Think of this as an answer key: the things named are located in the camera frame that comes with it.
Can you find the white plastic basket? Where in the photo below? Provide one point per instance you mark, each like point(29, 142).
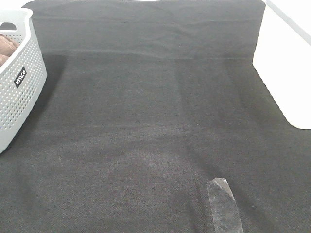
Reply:
point(282, 58)

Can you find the clear tape strip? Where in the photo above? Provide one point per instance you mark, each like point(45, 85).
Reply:
point(225, 214)

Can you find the black table cloth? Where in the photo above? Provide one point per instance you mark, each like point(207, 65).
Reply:
point(144, 103)

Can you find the grey perforated laundry basket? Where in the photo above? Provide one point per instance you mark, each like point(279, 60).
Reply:
point(22, 76)

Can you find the brown towel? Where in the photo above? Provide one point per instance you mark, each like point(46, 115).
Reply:
point(7, 48)

